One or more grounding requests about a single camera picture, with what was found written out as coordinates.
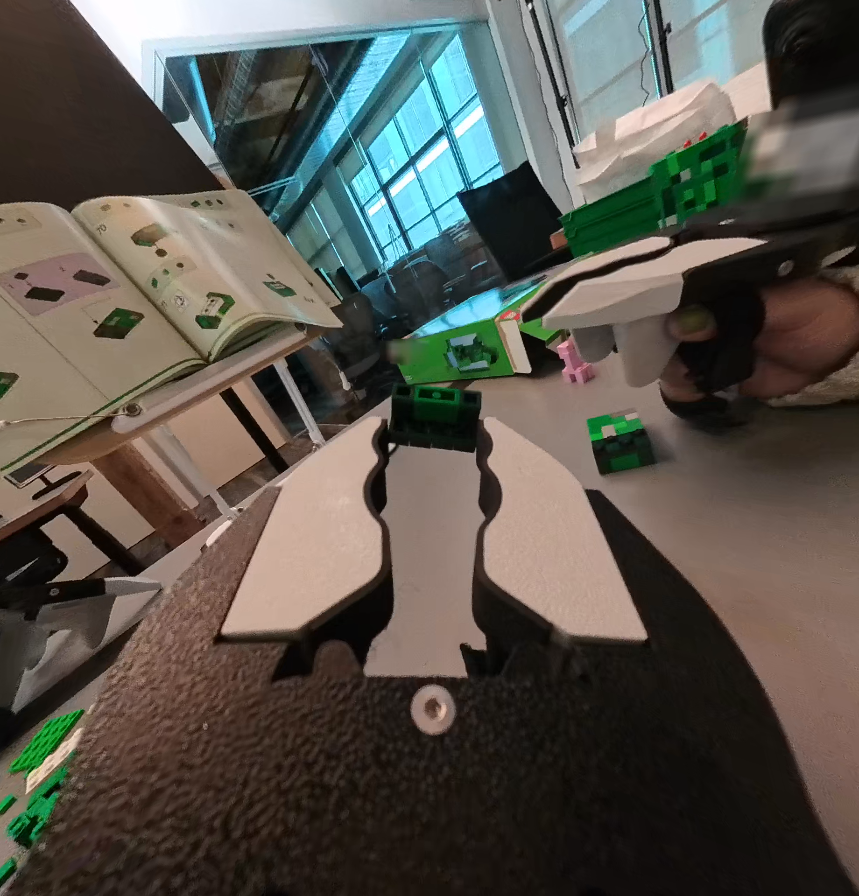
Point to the pile of bright green lego pieces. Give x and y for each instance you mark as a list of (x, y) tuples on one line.
[(34, 815)]

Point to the green lego cube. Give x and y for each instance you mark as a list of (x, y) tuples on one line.
[(622, 441)]

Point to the wooden desk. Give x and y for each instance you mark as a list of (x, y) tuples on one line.
[(135, 483)]

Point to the large window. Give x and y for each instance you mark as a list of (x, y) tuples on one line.
[(415, 168)]

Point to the large green lego figure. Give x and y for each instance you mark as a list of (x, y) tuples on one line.
[(702, 175)]

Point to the black tripod pole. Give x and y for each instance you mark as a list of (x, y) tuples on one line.
[(657, 42), (555, 77)]

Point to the black and white device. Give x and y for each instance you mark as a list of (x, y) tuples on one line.
[(44, 630)]

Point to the lego instruction booklet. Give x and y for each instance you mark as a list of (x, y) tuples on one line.
[(86, 315)]

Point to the glass partition wall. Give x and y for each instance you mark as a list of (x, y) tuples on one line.
[(261, 105)]

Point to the white lego plate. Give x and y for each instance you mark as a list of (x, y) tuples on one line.
[(51, 768)]

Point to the dark brown panel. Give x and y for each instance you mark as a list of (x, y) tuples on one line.
[(65, 91)]

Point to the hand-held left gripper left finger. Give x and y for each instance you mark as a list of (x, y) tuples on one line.
[(310, 553)]

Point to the dark green lego assembly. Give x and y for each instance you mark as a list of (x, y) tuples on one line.
[(436, 420)]

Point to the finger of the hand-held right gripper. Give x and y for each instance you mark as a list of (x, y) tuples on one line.
[(597, 262), (632, 294)]

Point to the black office chair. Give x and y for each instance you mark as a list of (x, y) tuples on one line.
[(506, 217)]

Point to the white framed window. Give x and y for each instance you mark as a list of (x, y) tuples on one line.
[(611, 42)]

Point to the white plastic bag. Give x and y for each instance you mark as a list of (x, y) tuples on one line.
[(646, 133)]

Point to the pink lego pig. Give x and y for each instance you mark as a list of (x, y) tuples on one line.
[(576, 364)]

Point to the green lego box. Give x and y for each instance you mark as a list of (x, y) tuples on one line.
[(457, 350)]

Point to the white book stand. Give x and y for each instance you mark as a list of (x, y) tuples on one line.
[(289, 392)]

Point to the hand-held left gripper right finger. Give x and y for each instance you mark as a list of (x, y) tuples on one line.
[(562, 553)]

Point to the green plastic crate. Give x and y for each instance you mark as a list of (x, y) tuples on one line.
[(604, 224)]

